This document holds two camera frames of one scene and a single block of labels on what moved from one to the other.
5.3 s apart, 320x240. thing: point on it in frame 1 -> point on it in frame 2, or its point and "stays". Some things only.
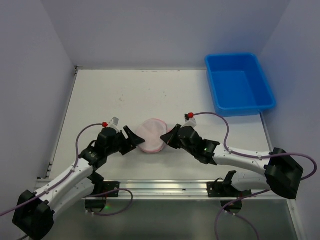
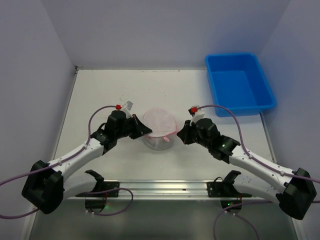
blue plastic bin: (238, 85) stays
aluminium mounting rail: (174, 189) stays
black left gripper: (124, 144) -> (135, 126)
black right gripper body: (180, 136) -> (190, 133)
